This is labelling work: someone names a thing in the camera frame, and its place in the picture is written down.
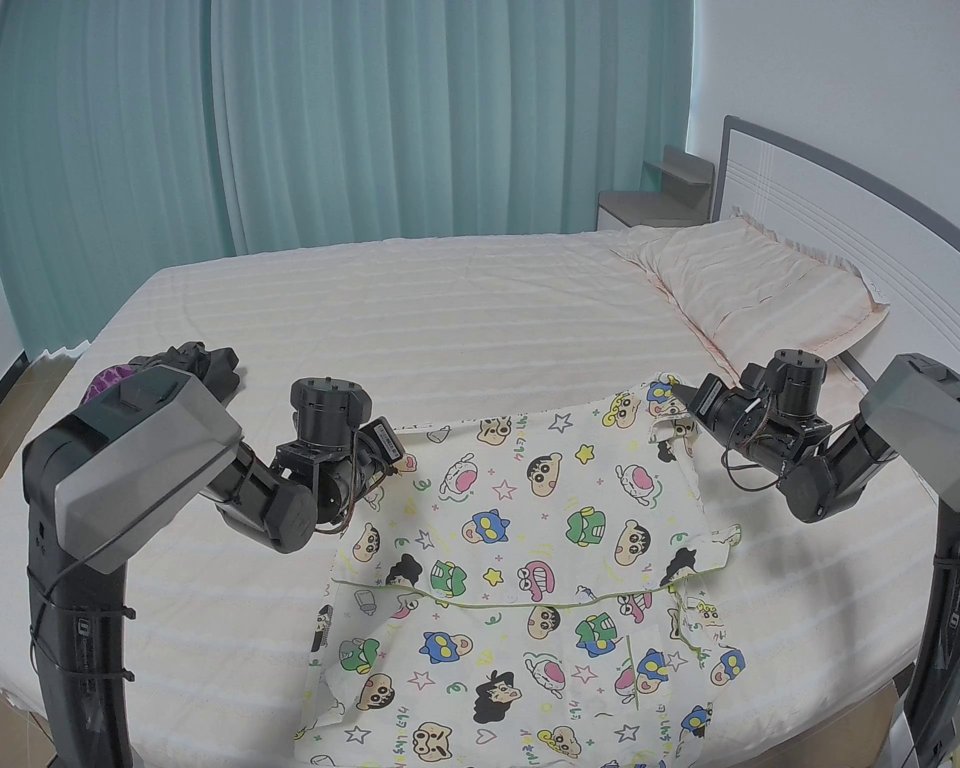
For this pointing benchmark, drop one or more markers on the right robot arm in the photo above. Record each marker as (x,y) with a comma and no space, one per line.
(907,420)

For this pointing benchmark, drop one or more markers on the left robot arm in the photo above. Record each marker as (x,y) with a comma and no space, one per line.
(135,465)

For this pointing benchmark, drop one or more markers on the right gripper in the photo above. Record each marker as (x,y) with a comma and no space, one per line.
(720,409)

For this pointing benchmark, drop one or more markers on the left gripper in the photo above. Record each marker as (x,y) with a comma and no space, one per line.
(388,444)

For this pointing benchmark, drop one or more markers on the grey bedside table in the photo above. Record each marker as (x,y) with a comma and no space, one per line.
(652,202)

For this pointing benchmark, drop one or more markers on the dark grey garment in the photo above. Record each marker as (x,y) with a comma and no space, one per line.
(214,367)

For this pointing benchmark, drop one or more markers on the white printed pyjama top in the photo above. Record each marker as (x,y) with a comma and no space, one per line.
(525,525)

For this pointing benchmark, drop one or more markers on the blue-green curtain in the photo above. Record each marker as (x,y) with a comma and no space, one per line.
(450,112)
(105,150)

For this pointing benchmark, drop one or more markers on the purple garment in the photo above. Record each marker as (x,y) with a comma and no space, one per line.
(101,382)

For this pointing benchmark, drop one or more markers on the bed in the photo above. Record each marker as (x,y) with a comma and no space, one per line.
(450,315)

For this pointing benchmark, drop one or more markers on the cream striped pillow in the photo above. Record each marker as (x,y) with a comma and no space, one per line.
(750,277)

